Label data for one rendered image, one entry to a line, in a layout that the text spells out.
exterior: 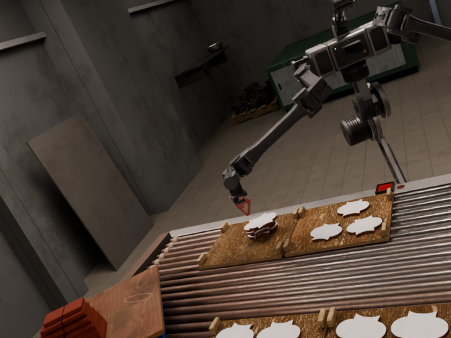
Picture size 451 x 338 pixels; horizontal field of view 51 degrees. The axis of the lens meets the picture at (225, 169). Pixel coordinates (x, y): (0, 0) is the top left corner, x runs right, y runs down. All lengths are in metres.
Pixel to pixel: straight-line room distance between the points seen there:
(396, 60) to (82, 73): 4.38
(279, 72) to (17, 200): 4.55
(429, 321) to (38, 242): 3.84
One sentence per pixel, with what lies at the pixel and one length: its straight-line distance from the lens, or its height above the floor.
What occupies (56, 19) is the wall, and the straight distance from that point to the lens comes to 5.85.
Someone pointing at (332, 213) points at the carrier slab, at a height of 0.94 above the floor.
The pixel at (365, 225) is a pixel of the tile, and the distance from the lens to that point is 1.90.
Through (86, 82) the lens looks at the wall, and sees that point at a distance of 5.83.
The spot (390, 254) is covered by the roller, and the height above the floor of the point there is 0.91.
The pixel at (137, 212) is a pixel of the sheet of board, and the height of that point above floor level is 0.27.
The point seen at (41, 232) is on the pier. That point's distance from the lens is 4.77.
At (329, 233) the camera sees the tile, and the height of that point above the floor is 0.95.
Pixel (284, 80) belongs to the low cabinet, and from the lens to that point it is 7.68.
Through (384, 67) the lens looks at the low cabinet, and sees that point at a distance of 7.51.
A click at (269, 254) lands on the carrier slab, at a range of 1.98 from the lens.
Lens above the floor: 1.87
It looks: 17 degrees down
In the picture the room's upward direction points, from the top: 25 degrees counter-clockwise
